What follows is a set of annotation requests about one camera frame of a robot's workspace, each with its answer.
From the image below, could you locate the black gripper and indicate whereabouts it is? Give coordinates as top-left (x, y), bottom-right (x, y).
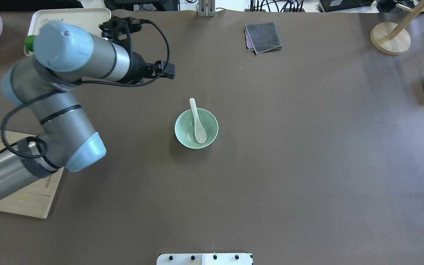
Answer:
top-left (99, 16), bottom-right (175, 84)

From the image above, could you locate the light green bowl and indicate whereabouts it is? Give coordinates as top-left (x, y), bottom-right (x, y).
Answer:
top-left (174, 108), bottom-right (219, 149)

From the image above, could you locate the white ceramic spoon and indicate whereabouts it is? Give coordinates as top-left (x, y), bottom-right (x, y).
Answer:
top-left (190, 98), bottom-right (207, 144)

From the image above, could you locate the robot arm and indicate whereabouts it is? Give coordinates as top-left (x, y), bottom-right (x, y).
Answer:
top-left (0, 16), bottom-right (175, 200)

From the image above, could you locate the wooden mug tree stand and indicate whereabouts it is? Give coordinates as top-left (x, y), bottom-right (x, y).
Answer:
top-left (370, 0), bottom-right (424, 56)

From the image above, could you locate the cream rabbit tray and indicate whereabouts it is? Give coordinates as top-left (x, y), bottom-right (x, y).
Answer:
top-left (27, 7), bottom-right (111, 36)

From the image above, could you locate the grey folded cloth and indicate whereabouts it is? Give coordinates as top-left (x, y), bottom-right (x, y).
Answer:
top-left (244, 21), bottom-right (283, 55)

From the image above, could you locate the green lime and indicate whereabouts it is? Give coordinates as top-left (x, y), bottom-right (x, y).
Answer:
top-left (24, 35), bottom-right (36, 52)

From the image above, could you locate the bamboo cutting board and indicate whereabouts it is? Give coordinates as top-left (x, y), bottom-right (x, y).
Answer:
top-left (0, 131), bottom-right (65, 219)

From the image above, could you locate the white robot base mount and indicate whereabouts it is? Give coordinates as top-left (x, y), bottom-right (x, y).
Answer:
top-left (156, 252), bottom-right (254, 265)

